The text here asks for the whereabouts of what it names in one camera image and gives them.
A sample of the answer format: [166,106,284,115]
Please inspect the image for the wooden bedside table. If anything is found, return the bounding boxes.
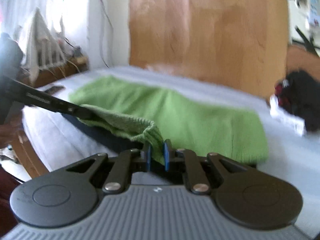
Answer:
[21,56,88,88]

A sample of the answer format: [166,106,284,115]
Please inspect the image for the white wifi router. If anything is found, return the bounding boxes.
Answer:
[18,8,67,83]

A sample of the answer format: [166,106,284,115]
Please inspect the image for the white folded garment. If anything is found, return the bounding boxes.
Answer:
[269,94,307,137]

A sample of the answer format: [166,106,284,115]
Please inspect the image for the red black striped garment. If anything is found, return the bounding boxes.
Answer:
[274,79,291,108]

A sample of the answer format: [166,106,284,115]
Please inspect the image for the black knit sweater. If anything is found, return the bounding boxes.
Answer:
[283,70,319,132]

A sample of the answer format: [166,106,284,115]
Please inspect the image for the brown cushion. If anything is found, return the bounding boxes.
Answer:
[286,46,320,81]

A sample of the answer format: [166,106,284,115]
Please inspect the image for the wooden headboard panel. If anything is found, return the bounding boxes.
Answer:
[129,0,289,98]

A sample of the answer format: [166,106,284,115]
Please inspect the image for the wall cables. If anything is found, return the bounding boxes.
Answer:
[96,0,116,68]

